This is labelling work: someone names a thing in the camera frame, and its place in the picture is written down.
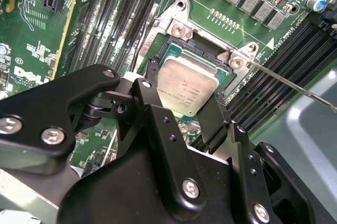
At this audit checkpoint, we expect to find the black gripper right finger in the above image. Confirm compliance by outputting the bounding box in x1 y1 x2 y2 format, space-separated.
197 91 316 224

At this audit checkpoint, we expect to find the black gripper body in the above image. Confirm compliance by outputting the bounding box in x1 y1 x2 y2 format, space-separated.
59 139 252 224

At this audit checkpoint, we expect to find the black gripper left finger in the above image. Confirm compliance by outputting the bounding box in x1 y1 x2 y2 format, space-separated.
0 55 212 209

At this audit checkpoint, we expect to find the thin metal locking lever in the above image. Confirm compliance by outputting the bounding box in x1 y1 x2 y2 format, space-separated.
247 60 337 113

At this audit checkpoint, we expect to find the square CPU chip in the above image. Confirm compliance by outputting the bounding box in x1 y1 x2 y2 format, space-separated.
155 48 231 124

